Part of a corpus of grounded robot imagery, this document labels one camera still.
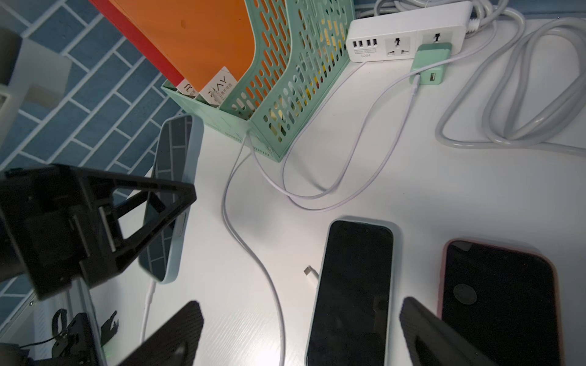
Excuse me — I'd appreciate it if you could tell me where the green mesh file organizer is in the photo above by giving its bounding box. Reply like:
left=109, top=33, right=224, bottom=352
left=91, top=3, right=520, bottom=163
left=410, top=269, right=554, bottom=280
left=161, top=1, right=355, bottom=162

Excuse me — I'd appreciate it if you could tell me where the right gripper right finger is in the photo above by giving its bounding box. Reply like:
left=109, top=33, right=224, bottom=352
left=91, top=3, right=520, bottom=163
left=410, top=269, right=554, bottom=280
left=399, top=297, right=494, bottom=366

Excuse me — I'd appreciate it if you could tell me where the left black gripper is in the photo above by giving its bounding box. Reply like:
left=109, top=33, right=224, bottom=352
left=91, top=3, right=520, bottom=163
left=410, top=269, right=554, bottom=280
left=1, top=166, right=197, bottom=300

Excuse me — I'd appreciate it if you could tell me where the red folder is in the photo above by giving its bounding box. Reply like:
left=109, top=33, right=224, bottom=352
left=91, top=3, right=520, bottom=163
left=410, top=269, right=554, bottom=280
left=90, top=0, right=184, bottom=86

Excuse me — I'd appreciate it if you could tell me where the green USB charger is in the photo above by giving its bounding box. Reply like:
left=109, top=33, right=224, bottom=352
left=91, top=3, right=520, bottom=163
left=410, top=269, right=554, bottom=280
left=411, top=43, right=452, bottom=85

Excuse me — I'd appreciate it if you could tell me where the black phone green case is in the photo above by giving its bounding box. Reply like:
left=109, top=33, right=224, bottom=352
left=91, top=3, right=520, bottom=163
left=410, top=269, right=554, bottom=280
left=305, top=217, right=396, bottom=365
left=138, top=113, right=205, bottom=285

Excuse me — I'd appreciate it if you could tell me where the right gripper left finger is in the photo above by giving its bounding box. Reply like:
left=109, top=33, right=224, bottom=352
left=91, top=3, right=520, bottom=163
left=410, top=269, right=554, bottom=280
left=121, top=300, right=204, bottom=366

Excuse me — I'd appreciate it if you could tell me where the black phone pink case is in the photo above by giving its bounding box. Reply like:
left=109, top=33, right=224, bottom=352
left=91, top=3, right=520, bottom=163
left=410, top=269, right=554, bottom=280
left=437, top=239, right=566, bottom=365

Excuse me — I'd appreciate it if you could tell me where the white power strip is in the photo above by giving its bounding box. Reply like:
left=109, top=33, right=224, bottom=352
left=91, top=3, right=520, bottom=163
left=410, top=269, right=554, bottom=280
left=346, top=1, right=473, bottom=63

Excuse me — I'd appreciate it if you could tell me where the orange folder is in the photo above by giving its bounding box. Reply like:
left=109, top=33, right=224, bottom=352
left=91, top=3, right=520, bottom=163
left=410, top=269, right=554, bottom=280
left=111, top=0, right=256, bottom=92

